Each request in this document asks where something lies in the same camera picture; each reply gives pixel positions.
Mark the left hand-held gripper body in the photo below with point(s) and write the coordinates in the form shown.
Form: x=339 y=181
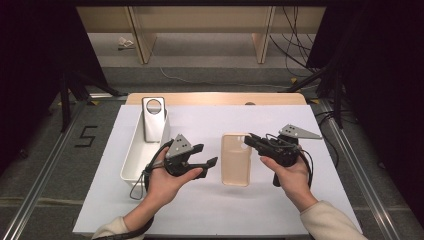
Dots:
x=178 y=146

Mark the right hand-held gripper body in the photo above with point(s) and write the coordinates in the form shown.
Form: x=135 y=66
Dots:
x=283 y=150

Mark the beige pink phone case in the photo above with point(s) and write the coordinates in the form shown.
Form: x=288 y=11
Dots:
x=235 y=163

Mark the clear grey phone case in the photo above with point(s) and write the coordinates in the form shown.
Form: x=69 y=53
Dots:
x=154 y=128

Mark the white storage box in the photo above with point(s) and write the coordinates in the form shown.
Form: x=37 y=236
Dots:
x=136 y=160

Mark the person's right hand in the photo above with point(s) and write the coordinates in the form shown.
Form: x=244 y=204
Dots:
x=295 y=181

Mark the person's left hand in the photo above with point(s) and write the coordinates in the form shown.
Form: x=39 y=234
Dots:
x=163 y=186

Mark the white table mat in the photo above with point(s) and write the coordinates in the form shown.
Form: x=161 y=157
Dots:
x=200 y=206

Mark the wooden table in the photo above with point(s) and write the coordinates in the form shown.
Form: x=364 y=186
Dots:
x=200 y=99

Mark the yellow tape piece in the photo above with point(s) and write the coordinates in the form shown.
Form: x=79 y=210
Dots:
x=314 y=101
x=293 y=80
x=94 y=102

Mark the black metal stand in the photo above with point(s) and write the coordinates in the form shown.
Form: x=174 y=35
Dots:
x=65 y=100
x=338 y=100

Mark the crumpled white paper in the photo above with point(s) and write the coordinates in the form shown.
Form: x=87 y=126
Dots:
x=125 y=42

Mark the beige desk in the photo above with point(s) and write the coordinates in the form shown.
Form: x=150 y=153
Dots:
x=200 y=20

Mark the black curtain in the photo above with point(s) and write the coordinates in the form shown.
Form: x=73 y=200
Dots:
x=383 y=66
x=33 y=50

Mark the metal floor rail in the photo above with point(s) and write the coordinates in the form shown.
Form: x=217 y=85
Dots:
x=36 y=186
x=365 y=186
x=106 y=96

